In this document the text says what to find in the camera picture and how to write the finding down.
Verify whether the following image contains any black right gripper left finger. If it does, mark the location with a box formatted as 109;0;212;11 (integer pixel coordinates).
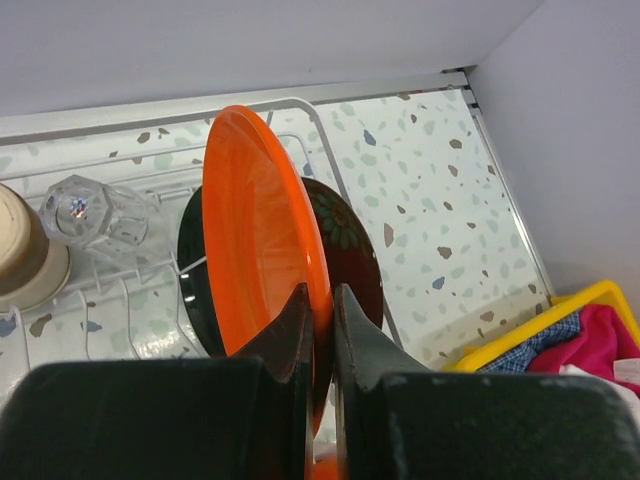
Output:
1;284;313;479

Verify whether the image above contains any blue cloth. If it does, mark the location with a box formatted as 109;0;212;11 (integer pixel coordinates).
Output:
479;309;581;374

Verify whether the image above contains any beige steel cup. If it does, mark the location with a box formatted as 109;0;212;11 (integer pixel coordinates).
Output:
1;185;71;313

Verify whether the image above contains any orange plate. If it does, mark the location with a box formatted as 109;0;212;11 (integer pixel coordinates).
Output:
202;105;333;428

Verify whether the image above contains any yellow plastic basket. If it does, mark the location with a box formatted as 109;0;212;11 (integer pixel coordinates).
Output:
442;280;639;372

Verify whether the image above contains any pink cloth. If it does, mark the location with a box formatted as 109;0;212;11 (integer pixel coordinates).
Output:
527;305;639;396

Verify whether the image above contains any clear wire dish rack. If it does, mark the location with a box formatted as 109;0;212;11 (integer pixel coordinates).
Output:
0;96;405;361

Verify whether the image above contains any red floral plate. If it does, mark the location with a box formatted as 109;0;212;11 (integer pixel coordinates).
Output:
302;178;384;329

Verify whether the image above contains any orange bowl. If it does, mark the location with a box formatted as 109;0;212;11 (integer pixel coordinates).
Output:
312;456;348;480

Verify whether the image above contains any clear glass cup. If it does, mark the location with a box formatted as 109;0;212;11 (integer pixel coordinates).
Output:
39;175;171;268

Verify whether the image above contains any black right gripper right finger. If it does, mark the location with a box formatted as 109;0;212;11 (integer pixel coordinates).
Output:
334;285;639;479

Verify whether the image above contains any black plate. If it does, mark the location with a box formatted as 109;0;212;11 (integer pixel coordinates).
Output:
177;187;226;357

